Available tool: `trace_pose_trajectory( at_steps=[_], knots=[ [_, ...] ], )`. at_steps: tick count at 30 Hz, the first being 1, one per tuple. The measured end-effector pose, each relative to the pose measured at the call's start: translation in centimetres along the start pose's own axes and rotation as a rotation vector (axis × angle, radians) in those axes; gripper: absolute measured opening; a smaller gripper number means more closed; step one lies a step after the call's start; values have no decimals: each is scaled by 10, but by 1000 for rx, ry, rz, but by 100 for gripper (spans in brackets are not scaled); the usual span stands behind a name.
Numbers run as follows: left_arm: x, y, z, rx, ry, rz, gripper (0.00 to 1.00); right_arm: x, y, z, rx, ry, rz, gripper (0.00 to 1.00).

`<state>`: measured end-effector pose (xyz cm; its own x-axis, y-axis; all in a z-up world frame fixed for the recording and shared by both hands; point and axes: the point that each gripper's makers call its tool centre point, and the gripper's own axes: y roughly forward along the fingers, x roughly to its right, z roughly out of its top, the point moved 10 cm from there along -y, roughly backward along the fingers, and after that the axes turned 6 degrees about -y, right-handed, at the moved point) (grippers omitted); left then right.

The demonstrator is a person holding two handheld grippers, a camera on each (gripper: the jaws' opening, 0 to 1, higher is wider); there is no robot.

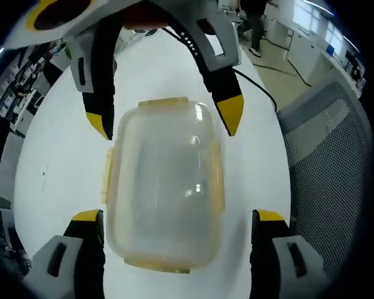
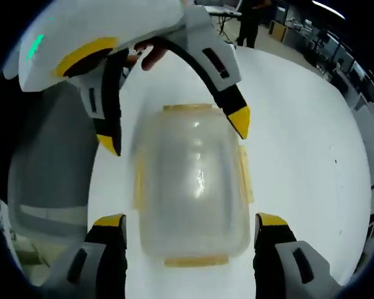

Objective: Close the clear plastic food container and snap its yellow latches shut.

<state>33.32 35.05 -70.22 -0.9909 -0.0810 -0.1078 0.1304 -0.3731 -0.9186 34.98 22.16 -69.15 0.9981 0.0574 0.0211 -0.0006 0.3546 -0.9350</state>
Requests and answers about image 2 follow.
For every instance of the clear plastic container yellow buckles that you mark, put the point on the clear plastic container yellow buckles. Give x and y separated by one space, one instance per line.
190 187

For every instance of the ceiling light strip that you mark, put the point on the ceiling light strip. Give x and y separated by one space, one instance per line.
327 4

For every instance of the white folding table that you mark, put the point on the white folding table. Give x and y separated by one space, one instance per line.
224 7

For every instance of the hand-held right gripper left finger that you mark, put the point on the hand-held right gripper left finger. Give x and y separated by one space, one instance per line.
109 268

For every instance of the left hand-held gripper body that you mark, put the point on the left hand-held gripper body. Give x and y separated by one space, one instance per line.
112 21

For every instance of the white mesh office chair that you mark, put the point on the white mesh office chair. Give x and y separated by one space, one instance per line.
43 171

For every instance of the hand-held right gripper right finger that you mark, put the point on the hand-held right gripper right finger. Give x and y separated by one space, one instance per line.
271 264

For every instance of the cardboard box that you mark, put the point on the cardboard box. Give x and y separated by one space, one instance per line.
279 30

